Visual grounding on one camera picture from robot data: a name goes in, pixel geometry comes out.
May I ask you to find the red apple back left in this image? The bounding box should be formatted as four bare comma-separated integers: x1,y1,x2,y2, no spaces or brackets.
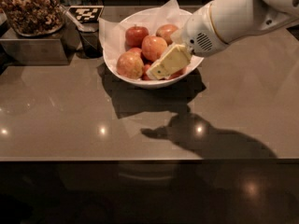
125,25,149,48

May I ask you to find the white paper bowl liner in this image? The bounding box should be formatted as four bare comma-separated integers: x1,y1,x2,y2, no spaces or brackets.
99,0,192,76

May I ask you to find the red apple with sticker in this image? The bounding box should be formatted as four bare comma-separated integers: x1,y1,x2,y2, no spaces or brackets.
167,67,187,80

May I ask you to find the white ceramic bowl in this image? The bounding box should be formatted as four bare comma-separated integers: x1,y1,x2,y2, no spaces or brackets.
102,7,205,90

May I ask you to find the red-yellow apple back right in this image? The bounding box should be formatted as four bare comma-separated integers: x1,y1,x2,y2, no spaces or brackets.
156,24,178,45

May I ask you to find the large centre top apple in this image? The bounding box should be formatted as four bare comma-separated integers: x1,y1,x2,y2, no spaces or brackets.
141,35,167,62

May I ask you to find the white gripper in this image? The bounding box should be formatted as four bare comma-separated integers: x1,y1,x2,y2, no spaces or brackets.
146,4,228,80

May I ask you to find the yellow-red apple front left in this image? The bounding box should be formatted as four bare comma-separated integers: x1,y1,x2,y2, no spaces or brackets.
116,51,144,79

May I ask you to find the red apple bottom centre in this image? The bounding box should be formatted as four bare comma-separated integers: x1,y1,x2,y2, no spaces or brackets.
142,63,151,80

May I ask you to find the small red apple middle left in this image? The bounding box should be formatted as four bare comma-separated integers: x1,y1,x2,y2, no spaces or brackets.
128,47,143,59

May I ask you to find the black white marker tag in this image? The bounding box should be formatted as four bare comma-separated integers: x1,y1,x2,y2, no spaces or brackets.
68,6,104,23

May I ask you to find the dark glass cup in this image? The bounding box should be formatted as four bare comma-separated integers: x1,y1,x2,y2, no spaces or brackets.
79,32,103,58

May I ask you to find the glass jar of nuts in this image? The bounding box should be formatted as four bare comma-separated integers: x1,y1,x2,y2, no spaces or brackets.
0,0,64,37

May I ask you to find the metal box stand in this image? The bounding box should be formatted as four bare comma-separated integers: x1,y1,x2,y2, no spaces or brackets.
0,21,80,66

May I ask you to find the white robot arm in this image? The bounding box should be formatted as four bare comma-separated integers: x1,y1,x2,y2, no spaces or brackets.
147,0,299,80

